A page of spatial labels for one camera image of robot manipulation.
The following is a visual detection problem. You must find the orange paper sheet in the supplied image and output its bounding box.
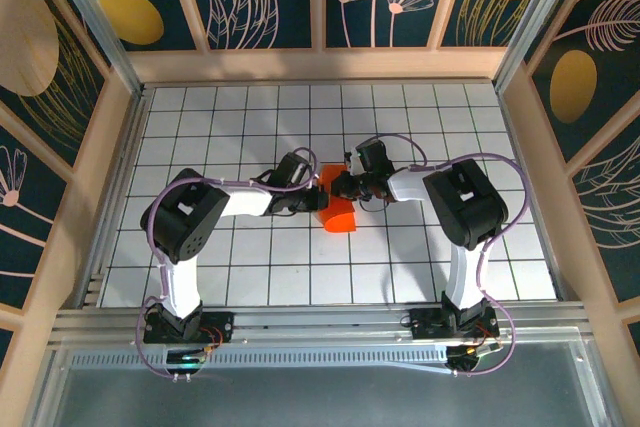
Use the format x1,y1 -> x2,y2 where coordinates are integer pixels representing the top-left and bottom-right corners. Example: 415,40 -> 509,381
312,163 -> 359,235

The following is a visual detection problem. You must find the white gridded table mat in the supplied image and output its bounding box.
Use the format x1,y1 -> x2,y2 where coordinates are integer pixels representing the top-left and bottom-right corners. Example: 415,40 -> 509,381
97,84 -> 560,308

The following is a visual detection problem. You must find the grey translucent panel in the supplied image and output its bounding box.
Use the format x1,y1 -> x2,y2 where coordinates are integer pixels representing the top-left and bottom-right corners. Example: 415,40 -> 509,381
29,341 -> 614,427

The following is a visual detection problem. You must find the small black circuit board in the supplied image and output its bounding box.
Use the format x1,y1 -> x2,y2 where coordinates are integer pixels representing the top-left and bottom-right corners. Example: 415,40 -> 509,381
166,349 -> 209,379
446,341 -> 504,378

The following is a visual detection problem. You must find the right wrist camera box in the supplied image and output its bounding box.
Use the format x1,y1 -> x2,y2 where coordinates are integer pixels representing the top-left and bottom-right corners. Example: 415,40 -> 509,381
348,139 -> 392,174

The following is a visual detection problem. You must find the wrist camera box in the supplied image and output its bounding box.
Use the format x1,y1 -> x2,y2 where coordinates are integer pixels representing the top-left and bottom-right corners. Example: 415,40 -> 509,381
348,139 -> 392,174
272,151 -> 315,186

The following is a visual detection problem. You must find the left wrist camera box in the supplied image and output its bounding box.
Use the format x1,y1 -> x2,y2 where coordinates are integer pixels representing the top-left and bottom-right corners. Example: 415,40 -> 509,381
272,151 -> 315,186

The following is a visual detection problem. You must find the aluminium mounting rail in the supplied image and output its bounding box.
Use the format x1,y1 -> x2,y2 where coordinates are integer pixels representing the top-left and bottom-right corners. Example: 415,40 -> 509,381
49,300 -> 594,348

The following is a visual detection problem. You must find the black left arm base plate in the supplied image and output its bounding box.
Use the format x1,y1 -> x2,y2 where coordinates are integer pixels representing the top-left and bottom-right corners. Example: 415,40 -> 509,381
143,310 -> 236,346

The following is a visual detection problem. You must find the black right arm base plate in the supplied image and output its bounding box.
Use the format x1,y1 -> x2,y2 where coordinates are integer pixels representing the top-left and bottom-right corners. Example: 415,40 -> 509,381
408,307 -> 501,341

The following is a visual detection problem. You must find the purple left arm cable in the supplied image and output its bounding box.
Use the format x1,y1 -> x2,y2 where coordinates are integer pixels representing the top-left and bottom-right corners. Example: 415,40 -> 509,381
130,146 -> 321,379

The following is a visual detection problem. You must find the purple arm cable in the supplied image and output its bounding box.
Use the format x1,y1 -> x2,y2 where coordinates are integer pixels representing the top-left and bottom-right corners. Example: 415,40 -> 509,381
382,133 -> 527,378
130,146 -> 321,379

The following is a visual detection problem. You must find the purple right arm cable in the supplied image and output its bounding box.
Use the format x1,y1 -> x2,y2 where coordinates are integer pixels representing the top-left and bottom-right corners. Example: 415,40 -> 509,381
382,133 -> 527,378

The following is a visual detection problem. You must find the slotted grey cable duct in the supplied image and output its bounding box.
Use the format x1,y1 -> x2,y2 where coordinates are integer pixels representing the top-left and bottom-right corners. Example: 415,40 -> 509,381
69,349 -> 451,369

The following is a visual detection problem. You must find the aluminium side rail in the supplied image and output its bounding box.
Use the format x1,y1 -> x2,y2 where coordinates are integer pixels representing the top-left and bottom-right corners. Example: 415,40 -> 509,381
74,86 -> 154,309

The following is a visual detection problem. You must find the aluminium corner post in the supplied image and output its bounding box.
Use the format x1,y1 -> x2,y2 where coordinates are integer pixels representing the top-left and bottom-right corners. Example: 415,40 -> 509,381
40,0 -> 147,96
491,0 -> 587,94

